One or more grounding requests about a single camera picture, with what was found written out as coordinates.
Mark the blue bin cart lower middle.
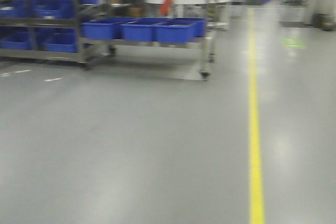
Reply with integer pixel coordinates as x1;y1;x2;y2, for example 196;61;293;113
120;18;169;41

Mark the steel cart with wheels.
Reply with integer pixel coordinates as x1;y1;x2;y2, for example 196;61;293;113
81;0;216;80

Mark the blue bin cart lower left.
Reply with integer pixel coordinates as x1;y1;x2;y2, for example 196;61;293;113
81;17;138;40

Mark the blue bin cart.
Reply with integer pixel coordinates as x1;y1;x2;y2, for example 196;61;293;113
155;18;206;44
120;18;169;41
81;17;138;40

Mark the steel rack left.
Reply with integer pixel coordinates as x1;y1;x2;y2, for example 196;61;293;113
1;0;90;69

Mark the blue bin cart lower right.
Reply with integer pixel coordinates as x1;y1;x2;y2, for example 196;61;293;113
155;18;206;44

